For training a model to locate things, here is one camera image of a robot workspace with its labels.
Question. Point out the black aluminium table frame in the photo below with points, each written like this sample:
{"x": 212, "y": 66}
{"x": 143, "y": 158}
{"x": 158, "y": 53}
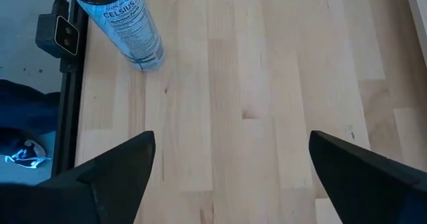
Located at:
{"x": 68, "y": 117}

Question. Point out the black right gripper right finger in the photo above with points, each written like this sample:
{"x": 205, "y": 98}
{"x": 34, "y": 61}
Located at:
{"x": 360, "y": 187}

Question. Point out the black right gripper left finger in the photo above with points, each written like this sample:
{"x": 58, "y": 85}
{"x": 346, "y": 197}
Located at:
{"x": 110, "y": 187}

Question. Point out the person's leg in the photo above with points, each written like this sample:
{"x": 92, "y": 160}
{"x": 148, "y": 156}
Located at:
{"x": 26, "y": 107}

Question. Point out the person's shoe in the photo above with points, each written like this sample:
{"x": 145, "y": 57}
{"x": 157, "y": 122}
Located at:
{"x": 23, "y": 152}

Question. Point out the black camera box white face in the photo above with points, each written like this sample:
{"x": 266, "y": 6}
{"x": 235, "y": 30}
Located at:
{"x": 50, "y": 34}

